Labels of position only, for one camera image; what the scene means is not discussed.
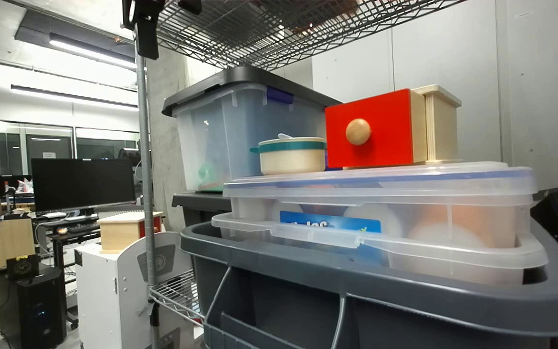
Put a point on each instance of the red-front wooden drawer with knob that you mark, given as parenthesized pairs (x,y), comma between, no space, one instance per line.
(388,122)

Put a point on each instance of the large clear lidded plastic container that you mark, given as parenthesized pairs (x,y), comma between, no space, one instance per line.
(388,194)

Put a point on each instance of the light wooden drawer box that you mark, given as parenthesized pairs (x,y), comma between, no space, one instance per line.
(440,126)

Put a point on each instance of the clear plastic container blue label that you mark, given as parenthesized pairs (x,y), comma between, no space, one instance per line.
(421,258)

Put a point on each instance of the ceiling light with grey housing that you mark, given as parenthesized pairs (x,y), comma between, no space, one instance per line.
(85,50)

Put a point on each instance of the thin ceiling light strip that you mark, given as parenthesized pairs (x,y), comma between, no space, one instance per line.
(72,95)

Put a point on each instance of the clear storage bin dark lid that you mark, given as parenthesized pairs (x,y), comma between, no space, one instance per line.
(221,141)

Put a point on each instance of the black computer monitor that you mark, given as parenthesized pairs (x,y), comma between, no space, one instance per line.
(81,184)

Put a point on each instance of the dark grey tote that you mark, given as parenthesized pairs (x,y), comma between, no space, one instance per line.
(198,205)

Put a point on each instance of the cream bowl with teal rim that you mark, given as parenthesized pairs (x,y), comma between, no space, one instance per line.
(291,161)

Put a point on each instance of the tan box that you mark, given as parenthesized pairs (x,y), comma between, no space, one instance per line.
(118,233)

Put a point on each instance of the black cart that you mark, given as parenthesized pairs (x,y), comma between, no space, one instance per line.
(66,229)

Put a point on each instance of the cardboard box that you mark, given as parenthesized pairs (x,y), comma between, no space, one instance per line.
(8,238)

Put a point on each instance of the white cabinet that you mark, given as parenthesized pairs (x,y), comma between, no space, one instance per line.
(107,291)

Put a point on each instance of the black computer tower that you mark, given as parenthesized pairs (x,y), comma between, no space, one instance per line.
(29,310)

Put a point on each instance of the grey plastic tote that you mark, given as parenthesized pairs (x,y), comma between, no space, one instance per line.
(421,302)

